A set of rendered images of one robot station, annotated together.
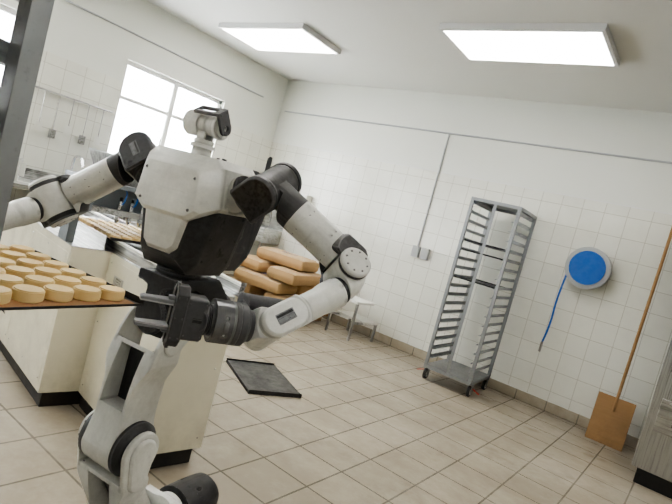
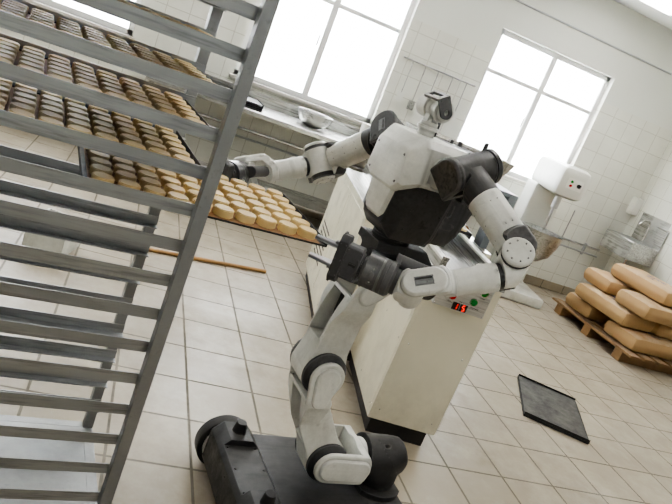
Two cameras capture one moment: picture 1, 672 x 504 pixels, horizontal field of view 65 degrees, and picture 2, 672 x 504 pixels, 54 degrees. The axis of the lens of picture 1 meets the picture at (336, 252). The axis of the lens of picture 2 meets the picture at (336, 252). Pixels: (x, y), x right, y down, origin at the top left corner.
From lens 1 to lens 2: 0.67 m
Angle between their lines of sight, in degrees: 36
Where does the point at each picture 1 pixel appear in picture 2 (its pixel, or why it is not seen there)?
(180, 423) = (417, 402)
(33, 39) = (256, 47)
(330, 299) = (479, 279)
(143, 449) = (328, 375)
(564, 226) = not seen: outside the picture
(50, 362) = not seen: hidden behind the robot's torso
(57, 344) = not seen: hidden behind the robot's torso
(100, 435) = (302, 353)
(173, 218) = (385, 187)
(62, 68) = (433, 39)
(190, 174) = (402, 150)
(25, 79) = (248, 73)
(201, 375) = (446, 362)
